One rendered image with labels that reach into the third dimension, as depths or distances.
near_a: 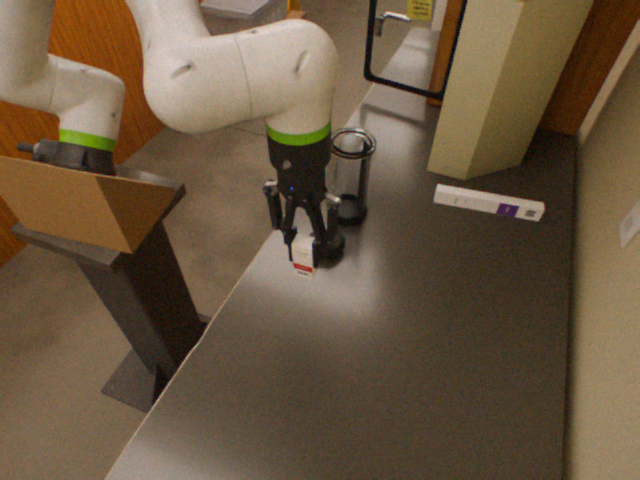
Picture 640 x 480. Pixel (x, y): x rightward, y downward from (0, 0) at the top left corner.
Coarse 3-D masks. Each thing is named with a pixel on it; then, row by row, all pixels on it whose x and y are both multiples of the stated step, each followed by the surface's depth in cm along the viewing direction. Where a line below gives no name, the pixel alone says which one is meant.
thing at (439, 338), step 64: (384, 128) 138; (384, 192) 117; (512, 192) 117; (256, 256) 102; (384, 256) 102; (448, 256) 102; (512, 256) 102; (256, 320) 90; (320, 320) 90; (384, 320) 90; (448, 320) 90; (512, 320) 90; (192, 384) 81; (256, 384) 81; (320, 384) 81; (384, 384) 81; (448, 384) 81; (512, 384) 81; (128, 448) 73; (192, 448) 73; (256, 448) 73; (320, 448) 73; (384, 448) 73; (448, 448) 73; (512, 448) 73
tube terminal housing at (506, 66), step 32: (480, 0) 88; (512, 0) 86; (544, 0) 87; (576, 0) 90; (480, 32) 93; (512, 32) 90; (544, 32) 93; (576, 32) 97; (480, 64) 97; (512, 64) 96; (544, 64) 100; (448, 96) 106; (480, 96) 102; (512, 96) 104; (544, 96) 108; (448, 128) 112; (480, 128) 108; (512, 128) 112; (448, 160) 118; (480, 160) 117; (512, 160) 123
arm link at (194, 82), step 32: (128, 0) 62; (160, 0) 55; (192, 0) 59; (160, 32) 49; (192, 32) 49; (160, 64) 45; (192, 64) 45; (224, 64) 46; (160, 96) 46; (192, 96) 46; (224, 96) 47; (192, 128) 49
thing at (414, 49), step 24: (384, 0) 128; (408, 0) 124; (432, 0) 121; (456, 0) 118; (384, 24) 133; (408, 24) 129; (432, 24) 125; (456, 24) 122; (384, 48) 138; (408, 48) 134; (432, 48) 130; (384, 72) 143; (408, 72) 139; (432, 72) 135
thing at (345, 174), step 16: (352, 128) 98; (336, 144) 99; (352, 144) 101; (368, 144) 97; (336, 160) 95; (352, 160) 93; (368, 160) 96; (336, 176) 99; (352, 176) 97; (368, 176) 100; (336, 192) 102; (352, 192) 101; (352, 208) 104
